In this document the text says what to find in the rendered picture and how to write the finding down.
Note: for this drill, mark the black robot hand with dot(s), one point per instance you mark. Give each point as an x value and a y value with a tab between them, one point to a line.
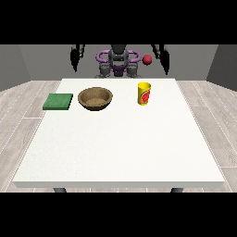
75	58
165	60

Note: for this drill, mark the small red ball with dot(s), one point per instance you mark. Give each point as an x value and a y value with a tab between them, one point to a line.
147	59

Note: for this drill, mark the yellow cup with melon print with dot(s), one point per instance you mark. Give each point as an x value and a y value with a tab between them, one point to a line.
143	93

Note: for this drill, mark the brown wooden bowl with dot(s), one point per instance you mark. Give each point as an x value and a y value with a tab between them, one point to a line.
95	98

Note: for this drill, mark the green square pad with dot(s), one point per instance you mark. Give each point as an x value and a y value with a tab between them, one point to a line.
57	101

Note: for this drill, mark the grey robot trunk purple rings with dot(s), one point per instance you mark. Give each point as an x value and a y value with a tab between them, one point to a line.
117	61

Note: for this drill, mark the dark table leg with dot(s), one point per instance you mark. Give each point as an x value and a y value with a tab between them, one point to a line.
177	190
59	190

